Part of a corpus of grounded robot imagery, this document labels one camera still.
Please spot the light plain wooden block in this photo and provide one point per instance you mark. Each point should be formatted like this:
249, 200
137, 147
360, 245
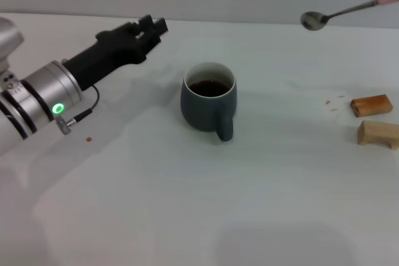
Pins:
374, 133

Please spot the grey ceramic coffee cup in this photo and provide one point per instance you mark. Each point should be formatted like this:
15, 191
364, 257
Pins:
199, 113

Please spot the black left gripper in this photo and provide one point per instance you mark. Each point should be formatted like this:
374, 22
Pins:
109, 51

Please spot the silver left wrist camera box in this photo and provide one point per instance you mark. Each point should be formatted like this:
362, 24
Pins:
7, 41

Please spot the coffee stained wooden block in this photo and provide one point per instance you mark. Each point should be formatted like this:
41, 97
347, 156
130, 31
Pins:
371, 105

